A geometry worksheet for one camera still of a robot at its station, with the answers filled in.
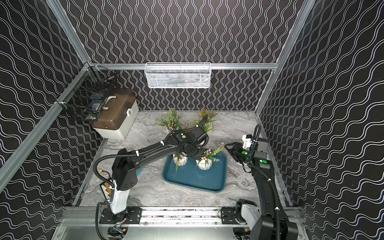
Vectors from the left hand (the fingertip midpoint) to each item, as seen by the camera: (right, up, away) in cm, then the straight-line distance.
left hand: (200, 152), depth 82 cm
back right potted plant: (+2, +23, +19) cm, 30 cm away
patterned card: (-51, -20, 0) cm, 55 cm away
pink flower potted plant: (+2, -4, -6) cm, 8 cm away
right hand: (+14, +4, -2) cm, 15 cm away
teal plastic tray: (+8, -17, +7) cm, 20 cm away
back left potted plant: (-19, +18, +16) cm, 30 cm away
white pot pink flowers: (-11, -3, -1) cm, 12 cm away
